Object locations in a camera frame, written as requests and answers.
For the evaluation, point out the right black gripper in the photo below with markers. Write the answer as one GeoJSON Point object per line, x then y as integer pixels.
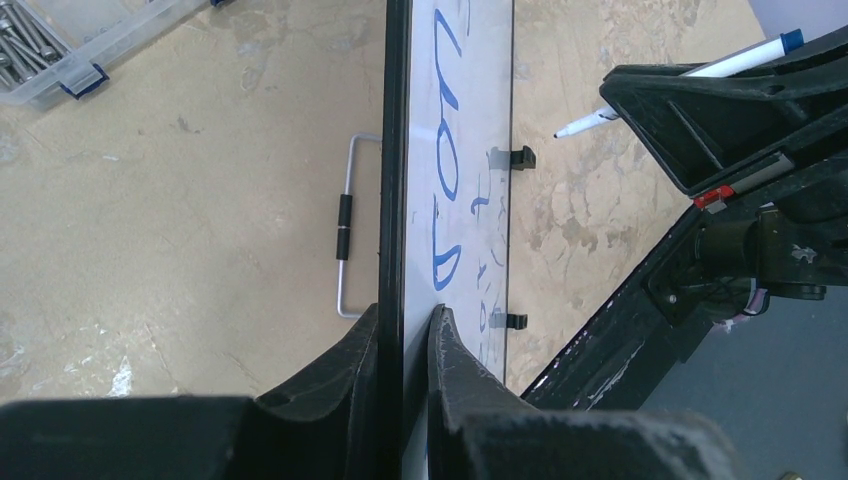
{"type": "Point", "coordinates": [776, 134]}

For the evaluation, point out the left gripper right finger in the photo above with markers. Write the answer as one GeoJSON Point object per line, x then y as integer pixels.
{"type": "Point", "coordinates": [471, 428]}

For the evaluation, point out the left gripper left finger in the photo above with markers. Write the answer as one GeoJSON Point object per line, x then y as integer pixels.
{"type": "Point", "coordinates": [321, 422]}

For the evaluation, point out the white marker pen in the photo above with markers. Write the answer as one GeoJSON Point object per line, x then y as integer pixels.
{"type": "Point", "coordinates": [753, 56]}

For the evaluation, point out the white whiteboard black frame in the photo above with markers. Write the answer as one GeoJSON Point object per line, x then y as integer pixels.
{"type": "Point", "coordinates": [445, 191]}

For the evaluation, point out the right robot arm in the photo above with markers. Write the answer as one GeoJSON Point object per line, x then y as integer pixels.
{"type": "Point", "coordinates": [730, 267]}

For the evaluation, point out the clear plastic screw box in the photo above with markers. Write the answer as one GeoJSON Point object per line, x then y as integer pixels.
{"type": "Point", "coordinates": [54, 49]}

